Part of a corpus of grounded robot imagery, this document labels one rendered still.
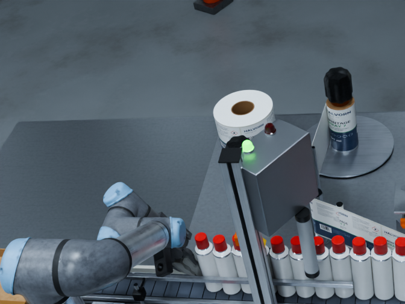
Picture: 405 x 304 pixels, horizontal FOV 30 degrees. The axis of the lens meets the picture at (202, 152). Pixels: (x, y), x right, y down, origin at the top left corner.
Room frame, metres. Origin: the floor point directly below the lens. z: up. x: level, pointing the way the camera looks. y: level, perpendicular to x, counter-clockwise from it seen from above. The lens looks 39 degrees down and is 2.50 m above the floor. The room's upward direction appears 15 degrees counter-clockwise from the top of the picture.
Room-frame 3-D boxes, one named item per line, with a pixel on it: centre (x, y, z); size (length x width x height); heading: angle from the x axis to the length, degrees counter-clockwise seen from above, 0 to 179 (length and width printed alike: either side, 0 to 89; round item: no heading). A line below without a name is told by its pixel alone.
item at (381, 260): (1.25, -0.37, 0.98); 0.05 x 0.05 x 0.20
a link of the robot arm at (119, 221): (1.41, 0.25, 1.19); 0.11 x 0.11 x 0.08; 68
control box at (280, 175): (1.25, -0.14, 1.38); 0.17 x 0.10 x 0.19; 123
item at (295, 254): (1.33, -0.17, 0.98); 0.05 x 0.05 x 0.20
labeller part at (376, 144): (1.86, -0.46, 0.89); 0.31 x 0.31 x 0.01
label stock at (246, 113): (2.02, -0.17, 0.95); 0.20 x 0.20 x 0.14
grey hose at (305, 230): (1.22, -0.18, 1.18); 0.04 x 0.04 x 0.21
